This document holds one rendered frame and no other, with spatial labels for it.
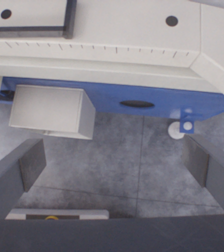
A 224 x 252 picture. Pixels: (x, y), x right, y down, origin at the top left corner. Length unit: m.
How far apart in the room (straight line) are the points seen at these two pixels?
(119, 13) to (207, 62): 0.17
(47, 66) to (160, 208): 0.97
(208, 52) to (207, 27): 0.05
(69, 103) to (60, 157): 0.58
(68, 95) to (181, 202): 0.87
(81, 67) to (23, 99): 0.33
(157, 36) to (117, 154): 0.84
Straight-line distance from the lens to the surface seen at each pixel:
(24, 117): 0.67
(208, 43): 0.36
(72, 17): 0.35
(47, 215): 1.06
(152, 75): 0.40
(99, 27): 0.35
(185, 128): 0.96
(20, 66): 0.46
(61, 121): 0.61
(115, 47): 0.33
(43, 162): 0.17
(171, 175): 1.13
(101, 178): 1.10
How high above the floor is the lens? 1.09
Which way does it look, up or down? 81 degrees down
